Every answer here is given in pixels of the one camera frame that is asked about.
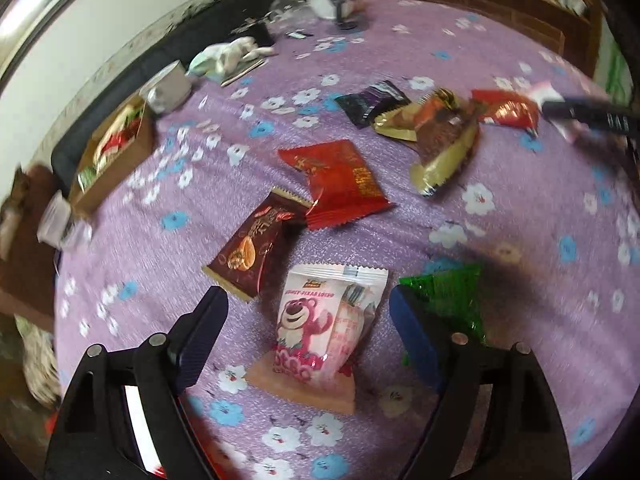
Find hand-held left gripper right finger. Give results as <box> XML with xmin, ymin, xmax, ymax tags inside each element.
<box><xmin>389</xmin><ymin>285</ymin><xmax>573</xmax><ymax>480</ymax></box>

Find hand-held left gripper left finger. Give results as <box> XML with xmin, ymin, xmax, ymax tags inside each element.
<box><xmin>45</xmin><ymin>285</ymin><xmax>231</xmax><ymax>480</ymax></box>

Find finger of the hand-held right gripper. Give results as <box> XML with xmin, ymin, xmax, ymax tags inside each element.
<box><xmin>541</xmin><ymin>100</ymin><xmax>640</xmax><ymax>137</ymax></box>

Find green snack packet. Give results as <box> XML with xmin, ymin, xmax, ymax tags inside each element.
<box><xmin>398</xmin><ymin>263</ymin><xmax>487</xmax><ymax>366</ymax></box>

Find pink white snack packet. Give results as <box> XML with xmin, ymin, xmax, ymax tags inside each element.
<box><xmin>527</xmin><ymin>80</ymin><xmax>581</xmax><ymax>143</ymax></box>

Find small red snack packet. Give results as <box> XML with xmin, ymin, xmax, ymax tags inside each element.
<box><xmin>471</xmin><ymin>88</ymin><xmax>543</xmax><ymax>133</ymax></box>

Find pink bear snack packet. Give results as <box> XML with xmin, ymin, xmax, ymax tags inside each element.
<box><xmin>246</xmin><ymin>263</ymin><xmax>390</xmax><ymax>415</ymax></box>

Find large gold brown snack packet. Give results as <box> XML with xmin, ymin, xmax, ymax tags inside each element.
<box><xmin>409</xmin><ymin>87</ymin><xmax>482</xmax><ymax>198</ymax></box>

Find large red snack packet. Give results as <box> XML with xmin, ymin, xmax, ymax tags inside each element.
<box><xmin>277</xmin><ymin>139</ymin><xmax>392</xmax><ymax>232</ymax></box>

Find cardboard box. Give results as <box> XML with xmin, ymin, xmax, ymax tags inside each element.
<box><xmin>69</xmin><ymin>94</ymin><xmax>157</xmax><ymax>218</ymax></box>

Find small gold snack packet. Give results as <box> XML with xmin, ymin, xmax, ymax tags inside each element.
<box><xmin>372</xmin><ymin>106</ymin><xmax>426</xmax><ymax>144</ymax></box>

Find black snack packet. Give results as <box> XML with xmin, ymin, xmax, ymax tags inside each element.
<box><xmin>334</xmin><ymin>80</ymin><xmax>412</xmax><ymax>128</ymax></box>

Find purple floral tablecloth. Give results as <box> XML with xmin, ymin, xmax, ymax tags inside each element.
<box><xmin>52</xmin><ymin>0</ymin><xmax>640</xmax><ymax>480</ymax></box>

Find clear plastic cup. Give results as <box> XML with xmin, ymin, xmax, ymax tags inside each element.
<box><xmin>37</xmin><ymin>191</ymin><xmax>93</xmax><ymax>251</ymax></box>

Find brown chair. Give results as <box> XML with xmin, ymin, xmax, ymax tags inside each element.
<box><xmin>0</xmin><ymin>165</ymin><xmax>63</xmax><ymax>333</ymax></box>

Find white crumpled cloth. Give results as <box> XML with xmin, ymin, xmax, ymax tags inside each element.
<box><xmin>187</xmin><ymin>36</ymin><xmax>277</xmax><ymax>83</ymax></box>

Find black sofa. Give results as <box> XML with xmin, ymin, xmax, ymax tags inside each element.
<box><xmin>50</xmin><ymin>0</ymin><xmax>276</xmax><ymax>196</ymax></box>

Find glass bowl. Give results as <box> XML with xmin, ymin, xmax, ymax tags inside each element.
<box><xmin>269</xmin><ymin>0</ymin><xmax>308</xmax><ymax>23</ymax></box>

